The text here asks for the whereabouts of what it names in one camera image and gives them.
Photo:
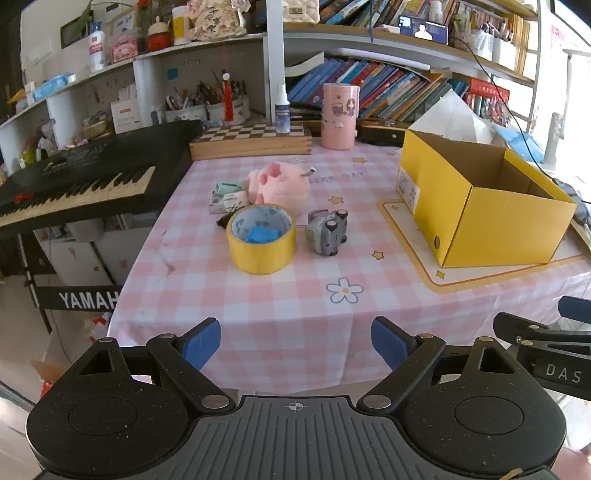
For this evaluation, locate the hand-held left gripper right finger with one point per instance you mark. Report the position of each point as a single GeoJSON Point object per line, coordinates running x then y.
{"type": "Point", "coordinates": [388, 342]}

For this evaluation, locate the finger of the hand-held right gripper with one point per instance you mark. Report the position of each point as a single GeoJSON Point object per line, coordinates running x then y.
{"type": "Point", "coordinates": [521, 328]}
{"type": "Point", "coordinates": [576, 310]}

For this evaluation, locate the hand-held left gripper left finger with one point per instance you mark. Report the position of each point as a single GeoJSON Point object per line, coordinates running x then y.
{"type": "Point", "coordinates": [203, 342]}

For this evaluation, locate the yellow tape roll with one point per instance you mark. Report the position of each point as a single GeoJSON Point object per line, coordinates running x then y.
{"type": "Point", "coordinates": [258, 258]}

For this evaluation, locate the yellow cardboard box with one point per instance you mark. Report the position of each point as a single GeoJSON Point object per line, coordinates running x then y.
{"type": "Point", "coordinates": [498, 226]}

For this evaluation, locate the small blue block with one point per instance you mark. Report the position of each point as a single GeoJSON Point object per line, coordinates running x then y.
{"type": "Point", "coordinates": [261, 235]}

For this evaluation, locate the grey toy car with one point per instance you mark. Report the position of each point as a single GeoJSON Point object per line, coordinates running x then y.
{"type": "Point", "coordinates": [323, 233]}

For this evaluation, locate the pink plush toy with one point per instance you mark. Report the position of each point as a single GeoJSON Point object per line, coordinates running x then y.
{"type": "Point", "coordinates": [281, 189]}

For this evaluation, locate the orange bordered desk mat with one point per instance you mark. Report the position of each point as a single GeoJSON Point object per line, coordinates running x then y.
{"type": "Point", "coordinates": [461, 279]}

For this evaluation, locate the white cabinet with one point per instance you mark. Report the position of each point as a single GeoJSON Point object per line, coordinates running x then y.
{"type": "Point", "coordinates": [134, 249]}

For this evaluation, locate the black keyboard stand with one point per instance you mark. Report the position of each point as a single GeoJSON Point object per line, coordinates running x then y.
{"type": "Point", "coordinates": [87, 300]}

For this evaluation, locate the black binder clip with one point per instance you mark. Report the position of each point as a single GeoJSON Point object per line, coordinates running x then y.
{"type": "Point", "coordinates": [225, 218]}

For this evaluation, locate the white printed packet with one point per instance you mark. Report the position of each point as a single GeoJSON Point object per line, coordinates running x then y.
{"type": "Point", "coordinates": [216, 205]}

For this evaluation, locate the brown cardboard piece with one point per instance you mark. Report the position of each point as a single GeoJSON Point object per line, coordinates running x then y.
{"type": "Point", "coordinates": [48, 374]}

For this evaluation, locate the blue folder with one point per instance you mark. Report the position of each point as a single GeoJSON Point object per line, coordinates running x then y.
{"type": "Point", "coordinates": [519, 141]}

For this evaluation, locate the wooden chessboard box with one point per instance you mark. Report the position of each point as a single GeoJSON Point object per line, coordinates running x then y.
{"type": "Point", "coordinates": [249, 141]}

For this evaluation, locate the dark case with gold trim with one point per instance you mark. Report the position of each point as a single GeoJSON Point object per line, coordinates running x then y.
{"type": "Point", "coordinates": [381, 134]}

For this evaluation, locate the black electronic keyboard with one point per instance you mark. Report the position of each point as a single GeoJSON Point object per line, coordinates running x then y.
{"type": "Point", "coordinates": [92, 161]}

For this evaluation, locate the white paper sheet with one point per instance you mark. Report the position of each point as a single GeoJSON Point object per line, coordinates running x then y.
{"type": "Point", "coordinates": [452, 117]}

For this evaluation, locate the pink cylinder cup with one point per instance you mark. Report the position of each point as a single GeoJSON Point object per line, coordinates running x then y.
{"type": "Point", "coordinates": [339, 124]}

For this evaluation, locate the red book set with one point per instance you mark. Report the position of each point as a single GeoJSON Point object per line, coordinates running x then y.
{"type": "Point", "coordinates": [489, 101]}

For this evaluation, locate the white pen holder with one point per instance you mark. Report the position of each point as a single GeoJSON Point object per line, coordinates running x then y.
{"type": "Point", "coordinates": [238, 110]}
{"type": "Point", "coordinates": [184, 113]}

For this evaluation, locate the white box with red label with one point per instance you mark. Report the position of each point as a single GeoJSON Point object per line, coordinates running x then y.
{"type": "Point", "coordinates": [123, 117]}

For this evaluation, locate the white spray bottle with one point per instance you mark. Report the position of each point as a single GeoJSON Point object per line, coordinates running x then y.
{"type": "Point", "coordinates": [283, 115]}

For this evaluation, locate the red tassel pendant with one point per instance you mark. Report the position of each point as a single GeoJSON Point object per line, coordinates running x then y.
{"type": "Point", "coordinates": [226, 92]}

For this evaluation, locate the row of leaning books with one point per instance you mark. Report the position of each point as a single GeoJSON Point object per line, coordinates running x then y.
{"type": "Point", "coordinates": [383, 85]}

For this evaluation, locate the white storage cup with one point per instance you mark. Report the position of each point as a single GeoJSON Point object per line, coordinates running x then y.
{"type": "Point", "coordinates": [504, 51]}

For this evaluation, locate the blue wipes pack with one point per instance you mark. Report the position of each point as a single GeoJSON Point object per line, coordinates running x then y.
{"type": "Point", "coordinates": [53, 85]}

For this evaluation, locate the pink tissue pack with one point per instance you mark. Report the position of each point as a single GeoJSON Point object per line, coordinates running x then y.
{"type": "Point", "coordinates": [123, 50]}

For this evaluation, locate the white shelving unit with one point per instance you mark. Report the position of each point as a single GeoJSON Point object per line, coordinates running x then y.
{"type": "Point", "coordinates": [274, 46]}

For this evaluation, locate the red round doll jar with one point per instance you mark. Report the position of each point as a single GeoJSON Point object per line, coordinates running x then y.
{"type": "Point", "coordinates": [160, 39]}

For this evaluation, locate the white lotion bottle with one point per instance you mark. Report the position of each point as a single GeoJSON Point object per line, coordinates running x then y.
{"type": "Point", "coordinates": [97, 50]}

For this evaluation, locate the tablet with lit screen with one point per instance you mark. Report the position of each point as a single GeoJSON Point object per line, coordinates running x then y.
{"type": "Point", "coordinates": [422, 30]}

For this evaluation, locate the white and yellow canister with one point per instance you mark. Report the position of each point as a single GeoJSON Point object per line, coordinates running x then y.
{"type": "Point", "coordinates": [181, 27]}

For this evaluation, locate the row of shelf books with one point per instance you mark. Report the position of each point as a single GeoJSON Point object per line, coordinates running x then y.
{"type": "Point", "coordinates": [392, 9]}

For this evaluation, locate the white quilted bag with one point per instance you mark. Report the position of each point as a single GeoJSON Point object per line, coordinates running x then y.
{"type": "Point", "coordinates": [300, 10]}

